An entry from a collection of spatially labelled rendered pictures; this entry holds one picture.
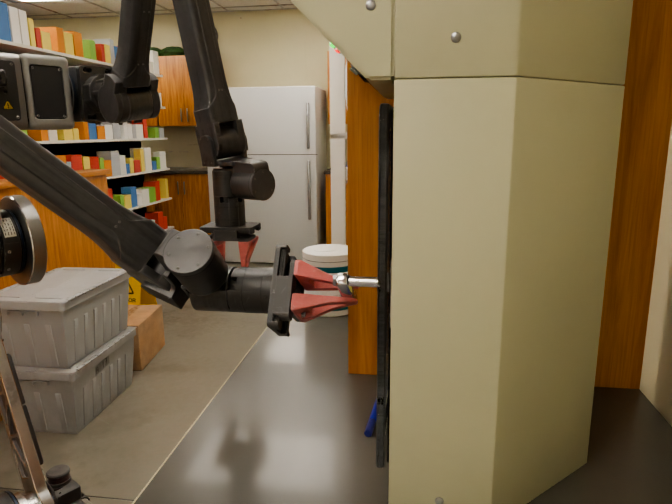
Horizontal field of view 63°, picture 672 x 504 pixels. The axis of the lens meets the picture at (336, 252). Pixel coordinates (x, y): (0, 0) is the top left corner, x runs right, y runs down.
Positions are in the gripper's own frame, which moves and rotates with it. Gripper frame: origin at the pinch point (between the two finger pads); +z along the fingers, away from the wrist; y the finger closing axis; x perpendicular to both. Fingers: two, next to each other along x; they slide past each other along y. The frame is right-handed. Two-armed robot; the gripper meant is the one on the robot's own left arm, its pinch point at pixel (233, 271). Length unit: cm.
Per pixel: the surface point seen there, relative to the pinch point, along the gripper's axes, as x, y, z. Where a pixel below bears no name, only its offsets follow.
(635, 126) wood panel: -9, 68, -26
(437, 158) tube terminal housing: -46, 37, -23
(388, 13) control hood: -46, 32, -36
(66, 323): 110, -117, 54
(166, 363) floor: 191, -114, 108
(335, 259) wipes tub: 20.9, 16.9, 2.3
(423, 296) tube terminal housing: -46, 36, -10
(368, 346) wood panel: -8.6, 27.0, 11.0
